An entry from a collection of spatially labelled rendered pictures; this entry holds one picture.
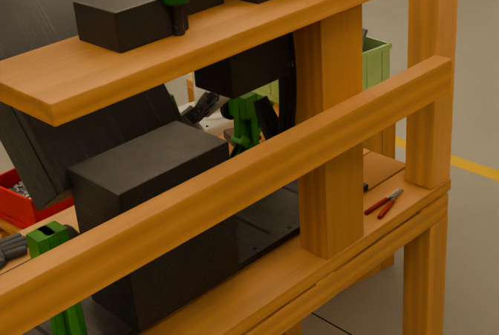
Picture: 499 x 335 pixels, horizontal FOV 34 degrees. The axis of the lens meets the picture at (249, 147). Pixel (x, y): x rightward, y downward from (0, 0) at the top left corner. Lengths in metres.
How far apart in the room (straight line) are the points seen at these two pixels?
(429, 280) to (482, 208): 1.53
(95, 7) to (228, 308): 0.76
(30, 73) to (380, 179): 1.22
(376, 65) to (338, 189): 1.24
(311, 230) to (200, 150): 0.39
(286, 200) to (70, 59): 0.93
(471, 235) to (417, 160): 1.51
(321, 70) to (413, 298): 0.98
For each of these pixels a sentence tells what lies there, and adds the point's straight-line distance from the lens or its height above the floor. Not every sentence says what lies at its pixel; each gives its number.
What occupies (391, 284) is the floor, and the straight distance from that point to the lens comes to 3.43.
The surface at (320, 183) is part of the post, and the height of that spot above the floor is 1.09.
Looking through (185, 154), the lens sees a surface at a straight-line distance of 1.75.
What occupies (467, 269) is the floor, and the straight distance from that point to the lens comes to 3.54.
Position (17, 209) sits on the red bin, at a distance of 2.44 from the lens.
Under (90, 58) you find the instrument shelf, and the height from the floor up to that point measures 1.54.
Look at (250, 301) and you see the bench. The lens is 1.89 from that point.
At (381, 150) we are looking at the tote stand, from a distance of 3.21.
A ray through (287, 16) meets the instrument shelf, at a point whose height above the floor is 1.53.
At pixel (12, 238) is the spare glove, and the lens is 2.19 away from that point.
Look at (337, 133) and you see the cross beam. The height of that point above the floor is 1.24.
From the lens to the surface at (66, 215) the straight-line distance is 2.28.
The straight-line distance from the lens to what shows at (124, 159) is 1.76.
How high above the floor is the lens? 2.02
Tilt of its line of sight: 26 degrees down
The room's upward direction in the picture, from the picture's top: 4 degrees counter-clockwise
